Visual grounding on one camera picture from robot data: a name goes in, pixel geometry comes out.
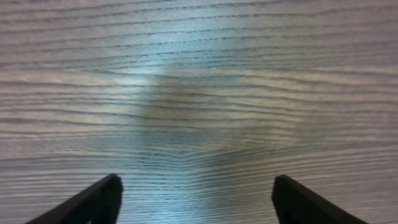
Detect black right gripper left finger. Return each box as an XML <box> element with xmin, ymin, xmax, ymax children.
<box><xmin>27</xmin><ymin>174</ymin><xmax>123</xmax><ymax>224</ymax></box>

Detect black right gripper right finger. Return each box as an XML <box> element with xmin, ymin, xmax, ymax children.
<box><xmin>272</xmin><ymin>175</ymin><xmax>367</xmax><ymax>224</ymax></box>

